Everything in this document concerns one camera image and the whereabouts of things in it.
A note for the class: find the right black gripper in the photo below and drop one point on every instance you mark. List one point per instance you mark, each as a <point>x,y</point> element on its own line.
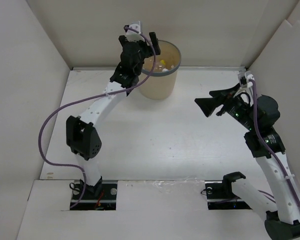
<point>208,105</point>

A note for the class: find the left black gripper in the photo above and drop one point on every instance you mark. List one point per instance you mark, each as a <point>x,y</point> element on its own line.
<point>148,52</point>

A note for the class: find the clear bottle yellow cap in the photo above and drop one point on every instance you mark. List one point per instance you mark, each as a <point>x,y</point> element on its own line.
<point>162,62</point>

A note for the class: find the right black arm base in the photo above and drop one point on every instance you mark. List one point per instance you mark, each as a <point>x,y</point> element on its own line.
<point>220,196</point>

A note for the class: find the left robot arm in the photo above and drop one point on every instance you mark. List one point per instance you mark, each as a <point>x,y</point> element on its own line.
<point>81,131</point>

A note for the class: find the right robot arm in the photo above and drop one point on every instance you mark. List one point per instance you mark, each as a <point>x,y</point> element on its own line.
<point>280,209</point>

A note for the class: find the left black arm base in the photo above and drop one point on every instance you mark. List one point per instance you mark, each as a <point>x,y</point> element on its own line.
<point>106,200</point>

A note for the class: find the beige bin with grey rim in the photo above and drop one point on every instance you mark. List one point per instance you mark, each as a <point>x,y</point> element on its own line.
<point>160,85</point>

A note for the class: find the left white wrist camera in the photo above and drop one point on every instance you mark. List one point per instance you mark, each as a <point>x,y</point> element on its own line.
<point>134,28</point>

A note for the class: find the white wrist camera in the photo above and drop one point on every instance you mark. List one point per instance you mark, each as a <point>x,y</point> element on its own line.
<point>244,78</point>
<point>134,28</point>

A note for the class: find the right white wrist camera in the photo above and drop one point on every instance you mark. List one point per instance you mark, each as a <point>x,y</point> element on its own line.
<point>244,78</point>

